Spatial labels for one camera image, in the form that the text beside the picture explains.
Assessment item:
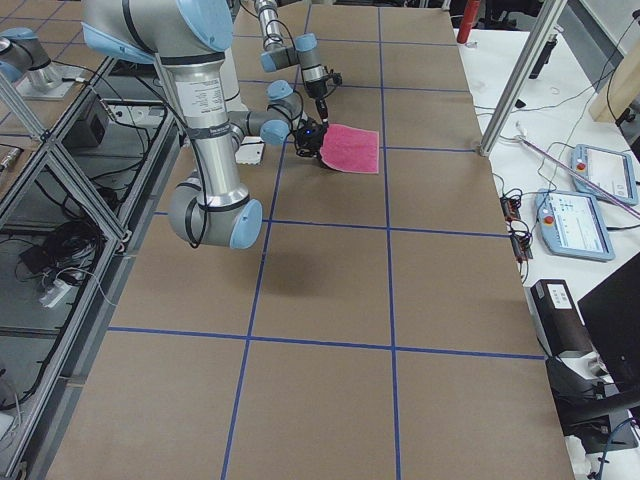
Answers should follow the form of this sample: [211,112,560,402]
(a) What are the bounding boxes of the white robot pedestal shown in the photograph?
[220,48,265,165]

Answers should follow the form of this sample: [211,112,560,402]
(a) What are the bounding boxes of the red bottle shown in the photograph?
[456,0,481,44]

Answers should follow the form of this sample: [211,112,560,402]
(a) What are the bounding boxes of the black box with label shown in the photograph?
[530,279,593,358]

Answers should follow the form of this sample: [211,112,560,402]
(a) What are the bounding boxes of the white power strip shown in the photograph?
[39,279,71,308]

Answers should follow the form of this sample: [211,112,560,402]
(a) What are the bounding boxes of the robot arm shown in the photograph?
[82,1,330,249]
[237,0,341,126]

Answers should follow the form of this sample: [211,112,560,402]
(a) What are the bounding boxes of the blue teach pendant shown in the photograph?
[535,189,615,262]
[571,144,639,206]

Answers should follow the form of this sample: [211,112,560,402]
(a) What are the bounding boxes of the black monitor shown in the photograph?
[578,254,639,387]

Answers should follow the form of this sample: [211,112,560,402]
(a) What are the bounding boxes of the near blue teach pendant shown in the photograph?
[535,189,615,262]

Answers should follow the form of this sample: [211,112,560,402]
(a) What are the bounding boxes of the aluminium frame post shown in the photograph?
[478,0,567,157]

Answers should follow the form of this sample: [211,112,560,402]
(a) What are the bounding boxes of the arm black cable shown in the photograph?
[149,49,211,249]

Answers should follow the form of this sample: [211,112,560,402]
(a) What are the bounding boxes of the aluminium frame rack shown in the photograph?
[1,59,179,479]

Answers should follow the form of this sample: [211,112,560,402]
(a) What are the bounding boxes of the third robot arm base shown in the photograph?
[1,27,85,101]

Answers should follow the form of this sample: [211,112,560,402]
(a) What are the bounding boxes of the reacher grabber stick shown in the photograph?
[514,123,640,219]

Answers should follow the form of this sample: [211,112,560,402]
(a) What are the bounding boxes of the far blue teach pendant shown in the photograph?
[571,144,639,206]

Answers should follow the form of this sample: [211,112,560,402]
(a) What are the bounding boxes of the pink towel with grey back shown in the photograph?
[320,123,380,174]

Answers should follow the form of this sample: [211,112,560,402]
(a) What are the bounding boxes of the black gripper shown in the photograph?
[305,78,329,125]
[294,119,328,159]

